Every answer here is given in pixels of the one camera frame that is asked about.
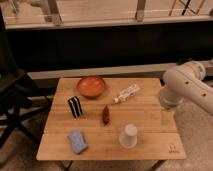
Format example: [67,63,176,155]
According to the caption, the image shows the black chair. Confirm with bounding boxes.
[0,8,51,149]

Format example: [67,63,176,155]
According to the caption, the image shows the wooden folding table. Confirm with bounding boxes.
[37,78,186,161]

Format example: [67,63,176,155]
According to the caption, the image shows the orange bowl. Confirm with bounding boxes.
[77,76,106,98]

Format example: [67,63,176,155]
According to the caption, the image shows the dark red chili pepper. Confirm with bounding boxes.
[102,106,110,125]

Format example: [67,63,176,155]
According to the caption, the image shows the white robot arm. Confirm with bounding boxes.
[158,61,213,117]

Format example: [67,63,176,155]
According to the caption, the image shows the black and white striped eraser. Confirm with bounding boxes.
[68,96,83,118]

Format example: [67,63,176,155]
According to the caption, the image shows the blue sponge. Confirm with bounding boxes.
[68,130,88,155]

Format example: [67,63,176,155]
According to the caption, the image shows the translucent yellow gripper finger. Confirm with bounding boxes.
[161,110,172,125]

